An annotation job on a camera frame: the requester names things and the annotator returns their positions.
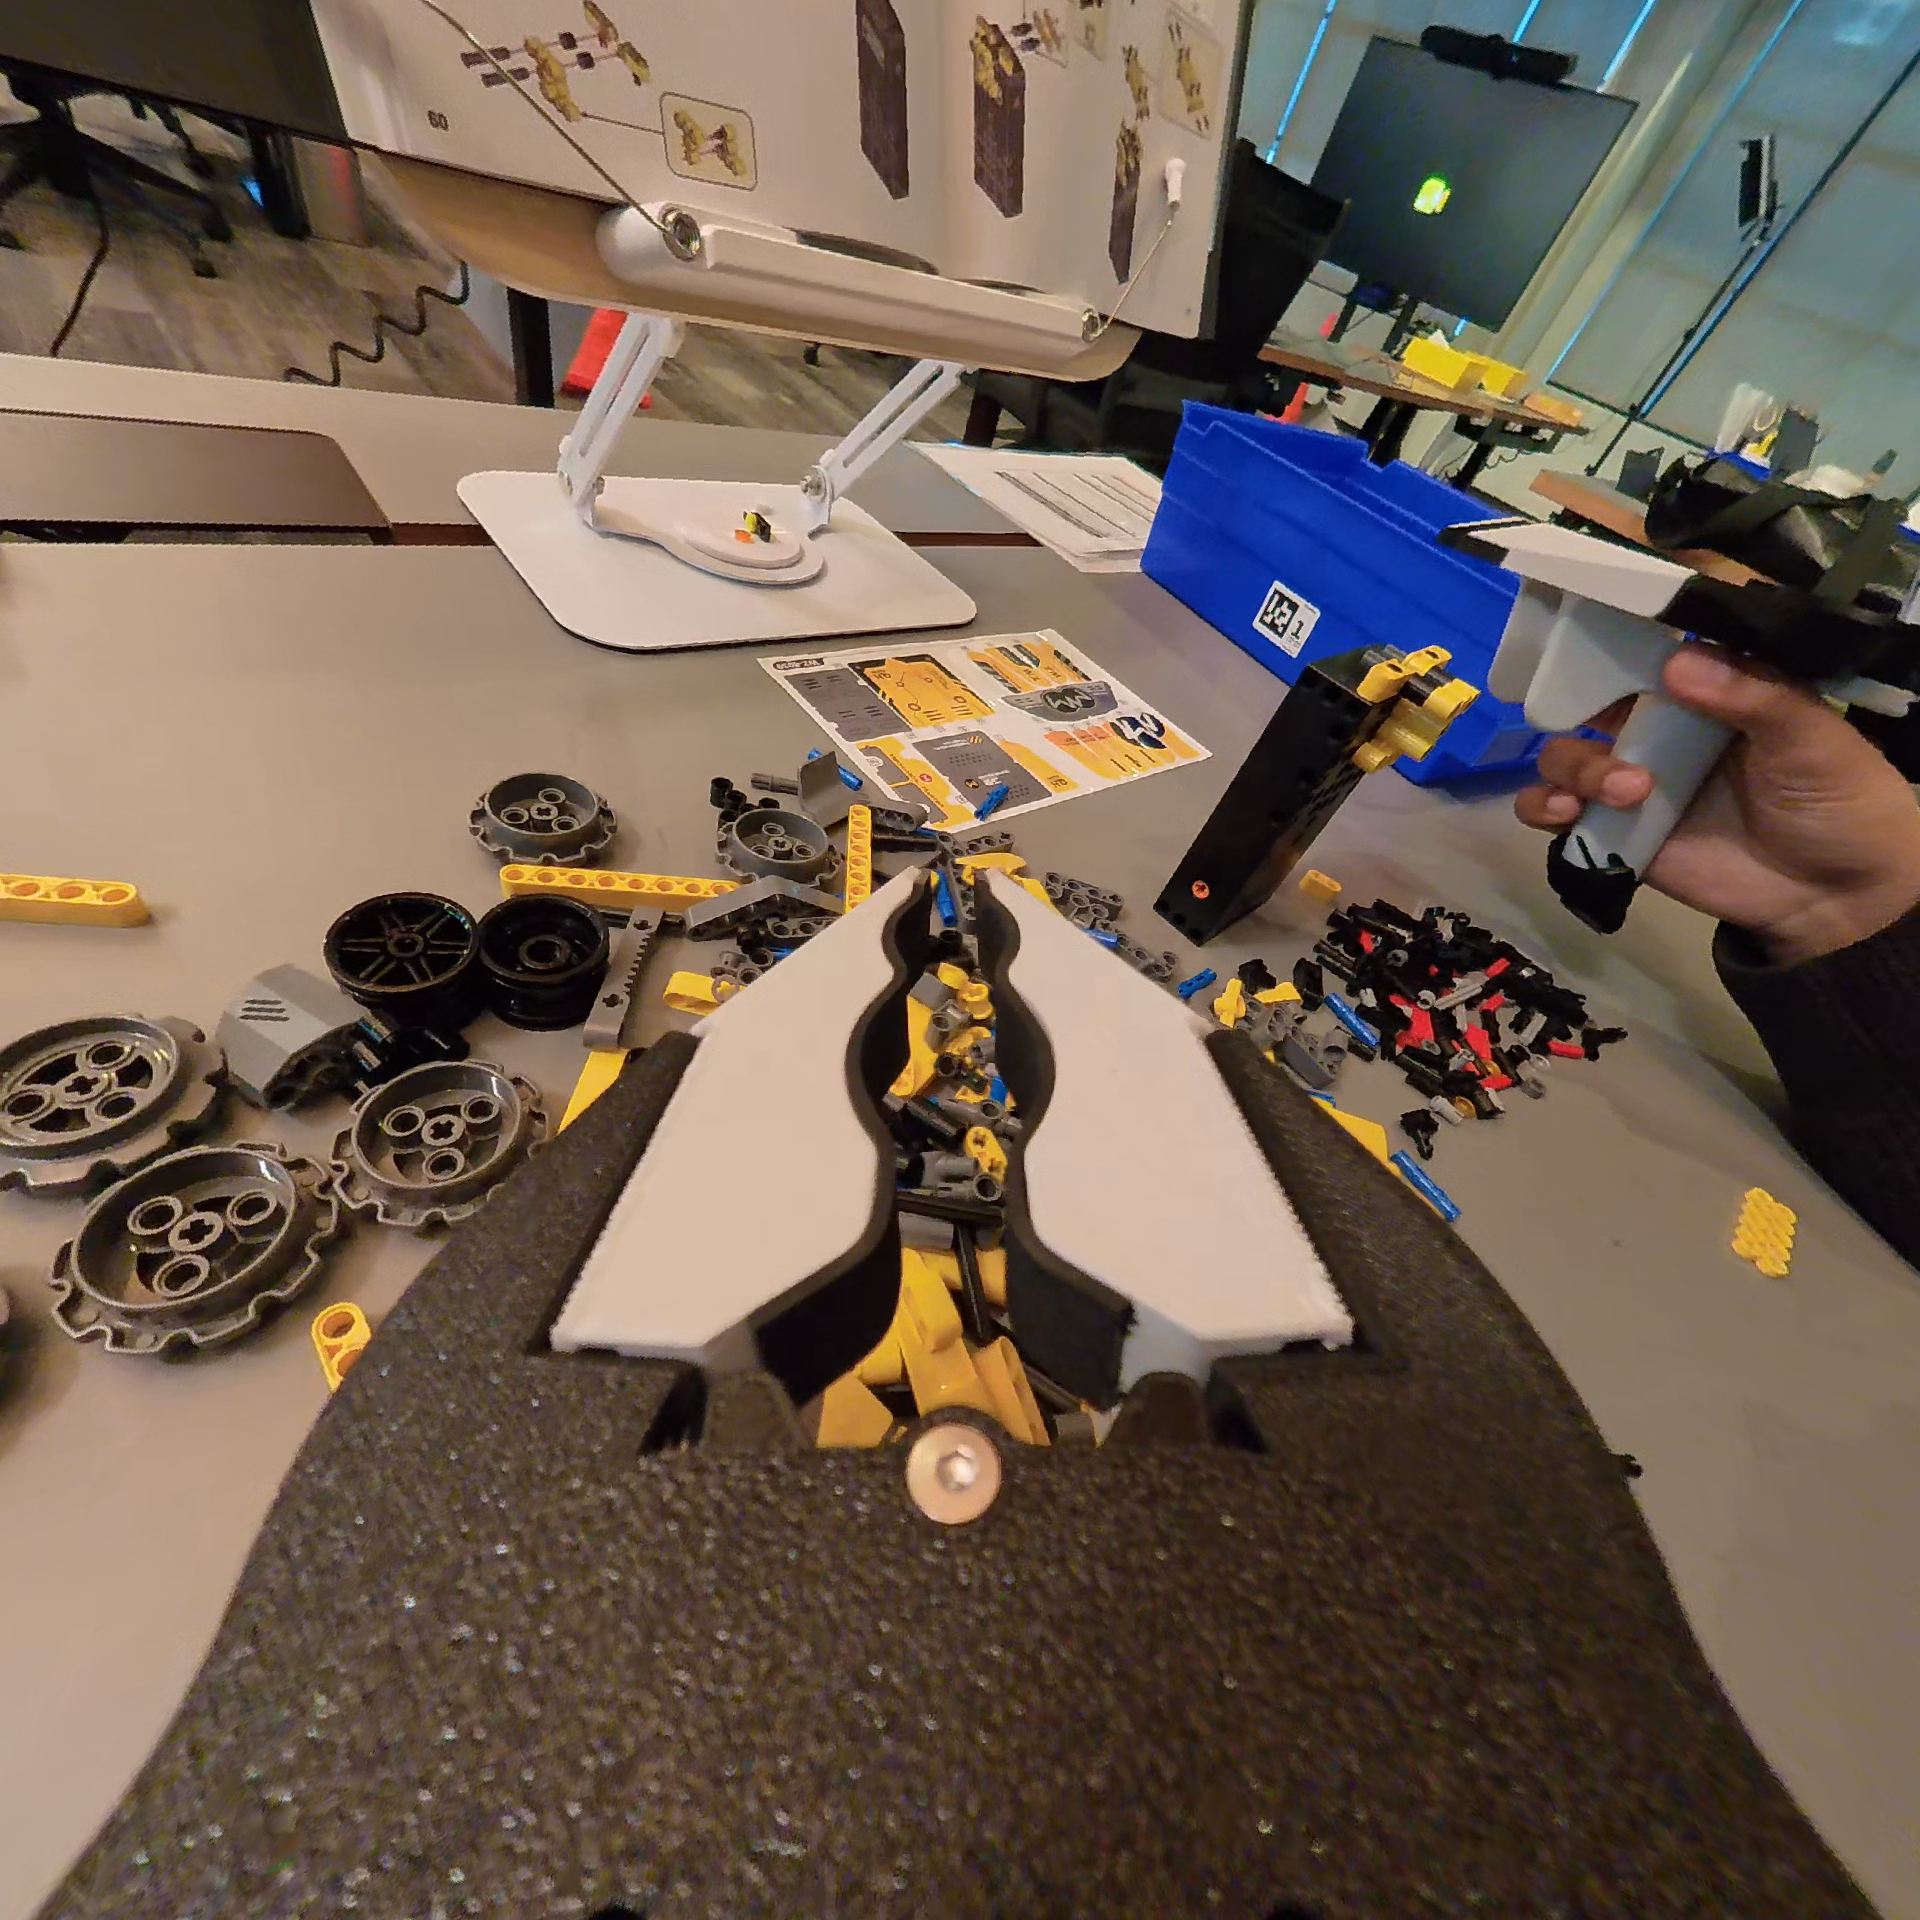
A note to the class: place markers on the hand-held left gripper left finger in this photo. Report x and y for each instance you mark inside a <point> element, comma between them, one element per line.
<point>721,1184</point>

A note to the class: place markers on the document in clear sleeve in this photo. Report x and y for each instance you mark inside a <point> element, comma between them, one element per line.
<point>1049,504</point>

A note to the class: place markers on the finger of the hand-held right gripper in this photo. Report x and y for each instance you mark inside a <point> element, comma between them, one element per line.
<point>1589,578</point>

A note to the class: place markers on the pile of black red pins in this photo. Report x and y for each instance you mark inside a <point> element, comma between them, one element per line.
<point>1441,1005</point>

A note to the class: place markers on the grey vented shell piece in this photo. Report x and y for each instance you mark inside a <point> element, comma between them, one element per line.
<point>276,1037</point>

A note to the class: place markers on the person's right hand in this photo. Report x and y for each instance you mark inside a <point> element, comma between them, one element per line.
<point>1829,810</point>

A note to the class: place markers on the instruction booklet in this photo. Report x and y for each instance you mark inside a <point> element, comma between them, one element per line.
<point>451,89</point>

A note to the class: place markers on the sticker sheet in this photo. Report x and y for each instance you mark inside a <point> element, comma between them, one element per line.
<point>900,705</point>

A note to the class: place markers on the blue storage bin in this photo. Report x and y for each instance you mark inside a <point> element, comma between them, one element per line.
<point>1276,511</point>

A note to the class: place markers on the pile of mixed building pieces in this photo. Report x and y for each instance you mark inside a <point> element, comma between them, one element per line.
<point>961,1037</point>

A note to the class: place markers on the long yellow beam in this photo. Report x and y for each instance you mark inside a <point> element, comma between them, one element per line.
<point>75,897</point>

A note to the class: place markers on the white book stand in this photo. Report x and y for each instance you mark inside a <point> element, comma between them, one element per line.
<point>600,557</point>

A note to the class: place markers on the black webcam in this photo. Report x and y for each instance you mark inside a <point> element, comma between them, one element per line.
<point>1500,53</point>

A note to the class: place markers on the grey angled panel piece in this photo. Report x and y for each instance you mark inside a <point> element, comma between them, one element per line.
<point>821,783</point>

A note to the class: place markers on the grey toothed rack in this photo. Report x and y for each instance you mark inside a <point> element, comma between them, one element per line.
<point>617,983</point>

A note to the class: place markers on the black cross connector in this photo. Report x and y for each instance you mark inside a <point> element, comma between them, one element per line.
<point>1418,1128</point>

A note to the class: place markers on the small yellow bush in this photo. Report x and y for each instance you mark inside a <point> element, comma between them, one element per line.
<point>1319,886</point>

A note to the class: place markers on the small yellow beam piece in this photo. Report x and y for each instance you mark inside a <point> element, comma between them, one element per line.
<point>340,1341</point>

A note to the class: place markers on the yellow perforated connector plate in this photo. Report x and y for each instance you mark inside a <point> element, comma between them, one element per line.
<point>1765,1230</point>

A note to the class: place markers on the black monitor screen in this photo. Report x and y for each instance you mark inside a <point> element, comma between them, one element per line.
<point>1469,182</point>

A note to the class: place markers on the black block with yellow connectors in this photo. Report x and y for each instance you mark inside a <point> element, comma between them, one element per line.
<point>1276,810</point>

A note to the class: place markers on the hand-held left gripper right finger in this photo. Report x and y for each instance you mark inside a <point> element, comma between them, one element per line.
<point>1170,1184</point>

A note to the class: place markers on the group of dark toy wheels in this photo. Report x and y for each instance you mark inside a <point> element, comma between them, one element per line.
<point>187,1245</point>

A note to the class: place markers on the black partition board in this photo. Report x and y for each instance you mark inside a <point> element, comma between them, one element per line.
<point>148,68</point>

